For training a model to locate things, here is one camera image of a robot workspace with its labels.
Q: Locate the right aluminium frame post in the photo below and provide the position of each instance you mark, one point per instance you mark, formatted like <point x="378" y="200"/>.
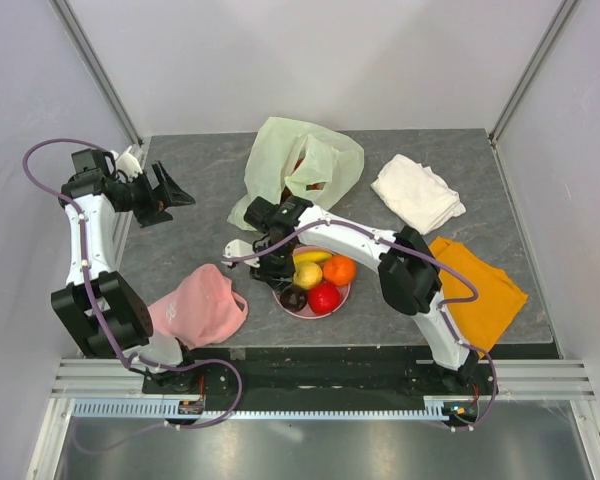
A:
<point x="547" y="42"/>

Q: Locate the white cable duct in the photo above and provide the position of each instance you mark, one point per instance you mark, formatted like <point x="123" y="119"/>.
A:
<point x="173" y="409"/>

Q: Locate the pink baseball cap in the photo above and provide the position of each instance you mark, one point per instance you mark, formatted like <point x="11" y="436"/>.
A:
<point x="203" y="310"/>

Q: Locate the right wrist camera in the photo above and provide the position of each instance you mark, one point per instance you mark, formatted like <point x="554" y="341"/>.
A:
<point x="239" y="251"/>

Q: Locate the orange fake fruit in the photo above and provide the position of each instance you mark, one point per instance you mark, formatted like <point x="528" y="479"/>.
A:
<point x="339" y="270"/>

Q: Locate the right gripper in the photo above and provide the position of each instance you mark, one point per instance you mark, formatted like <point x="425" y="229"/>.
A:
<point x="280" y="277"/>

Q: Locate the orange folded cloth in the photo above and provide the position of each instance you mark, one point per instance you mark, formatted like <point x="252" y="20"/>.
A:
<point x="483" y="321"/>

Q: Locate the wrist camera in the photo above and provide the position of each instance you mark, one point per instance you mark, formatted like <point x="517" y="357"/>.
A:
<point x="239" y="251"/>
<point x="128" y="162"/>

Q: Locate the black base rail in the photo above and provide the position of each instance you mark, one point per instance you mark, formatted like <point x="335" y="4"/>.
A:
<point x="406" y="370"/>

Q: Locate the translucent green plastic bag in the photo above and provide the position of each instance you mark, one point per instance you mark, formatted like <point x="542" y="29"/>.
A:
<point x="329" y="156"/>

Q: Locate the aluminium frame post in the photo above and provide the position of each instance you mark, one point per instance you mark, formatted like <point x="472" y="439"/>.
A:
<point x="87" y="52"/>
<point x="547" y="42"/>

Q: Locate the yellow fake pear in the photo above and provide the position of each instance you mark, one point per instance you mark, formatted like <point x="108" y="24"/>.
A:
<point x="307" y="275"/>

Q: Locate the white folded towel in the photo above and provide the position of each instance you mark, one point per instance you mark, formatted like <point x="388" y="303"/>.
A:
<point x="418" y="196"/>

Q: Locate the yellow fake banana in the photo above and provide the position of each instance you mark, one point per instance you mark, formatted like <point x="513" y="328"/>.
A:
<point x="313" y="256"/>

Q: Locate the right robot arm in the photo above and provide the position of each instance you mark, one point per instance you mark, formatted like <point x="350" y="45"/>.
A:
<point x="412" y="281"/>

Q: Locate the red strawberry bunch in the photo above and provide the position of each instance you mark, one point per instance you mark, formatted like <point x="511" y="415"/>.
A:
<point x="315" y="186"/>

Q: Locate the pink plate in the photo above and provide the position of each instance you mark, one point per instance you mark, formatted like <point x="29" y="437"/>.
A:
<point x="306" y="313"/>

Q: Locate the red fake apple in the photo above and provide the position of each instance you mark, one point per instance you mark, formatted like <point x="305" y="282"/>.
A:
<point x="324" y="298"/>

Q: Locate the dark purple fake plum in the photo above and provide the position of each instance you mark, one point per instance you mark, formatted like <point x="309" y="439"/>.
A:
<point x="293" y="298"/>

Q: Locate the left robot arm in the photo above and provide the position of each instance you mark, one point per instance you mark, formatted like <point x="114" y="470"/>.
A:
<point x="102" y="313"/>

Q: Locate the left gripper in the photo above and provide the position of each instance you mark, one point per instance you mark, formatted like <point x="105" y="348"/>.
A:
<point x="154" y="210"/>

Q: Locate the left aluminium frame post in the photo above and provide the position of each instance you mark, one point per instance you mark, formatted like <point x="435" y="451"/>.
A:
<point x="87" y="52"/>

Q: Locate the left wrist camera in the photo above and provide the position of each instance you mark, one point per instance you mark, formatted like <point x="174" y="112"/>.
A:
<point x="128" y="162"/>

